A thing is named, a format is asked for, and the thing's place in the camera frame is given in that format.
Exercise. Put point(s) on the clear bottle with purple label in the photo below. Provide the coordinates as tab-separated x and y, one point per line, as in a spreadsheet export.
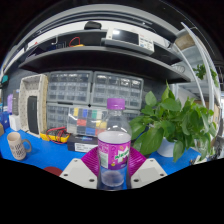
114	150

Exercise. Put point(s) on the black device on shelf top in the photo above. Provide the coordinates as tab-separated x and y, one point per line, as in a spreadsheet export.
92	25

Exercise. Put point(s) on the green potted plant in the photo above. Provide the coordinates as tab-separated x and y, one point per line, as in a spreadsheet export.
170	116

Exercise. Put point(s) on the clear box with colourful parts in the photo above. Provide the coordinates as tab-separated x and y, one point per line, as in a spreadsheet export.
85	121

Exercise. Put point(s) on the black box with white label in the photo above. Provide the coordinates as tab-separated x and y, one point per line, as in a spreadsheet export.
81	144

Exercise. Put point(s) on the black rectangular speaker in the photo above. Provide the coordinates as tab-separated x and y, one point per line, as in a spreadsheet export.
32	115

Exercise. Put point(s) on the white oscilloscope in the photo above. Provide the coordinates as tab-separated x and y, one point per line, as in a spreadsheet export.
130	38

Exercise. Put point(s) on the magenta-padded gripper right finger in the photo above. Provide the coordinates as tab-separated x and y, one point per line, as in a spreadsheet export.
148	171

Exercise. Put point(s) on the blue box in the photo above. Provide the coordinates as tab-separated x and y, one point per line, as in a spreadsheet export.
4	120

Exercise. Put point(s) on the small white box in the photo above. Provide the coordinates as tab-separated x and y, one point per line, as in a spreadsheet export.
15	122

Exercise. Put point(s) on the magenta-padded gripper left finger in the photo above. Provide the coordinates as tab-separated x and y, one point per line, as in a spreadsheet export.
80	173

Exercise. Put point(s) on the white perforated tray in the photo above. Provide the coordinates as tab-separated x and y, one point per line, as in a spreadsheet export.
25	106

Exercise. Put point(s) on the dark grey upright box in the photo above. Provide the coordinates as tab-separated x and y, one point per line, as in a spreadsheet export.
16	101

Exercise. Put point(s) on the beige patterned mug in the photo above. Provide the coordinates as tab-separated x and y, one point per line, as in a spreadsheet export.
16	146

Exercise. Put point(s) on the white shelf unit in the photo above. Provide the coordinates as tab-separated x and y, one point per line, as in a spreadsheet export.
203	73

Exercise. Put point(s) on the purple bag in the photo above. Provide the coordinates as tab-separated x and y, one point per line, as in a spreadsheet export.
9	103

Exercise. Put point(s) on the dark grey desk shelf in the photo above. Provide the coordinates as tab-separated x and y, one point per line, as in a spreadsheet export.
100	61

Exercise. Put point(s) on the yellow multimeter with red leads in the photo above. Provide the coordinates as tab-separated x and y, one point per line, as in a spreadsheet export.
56	136

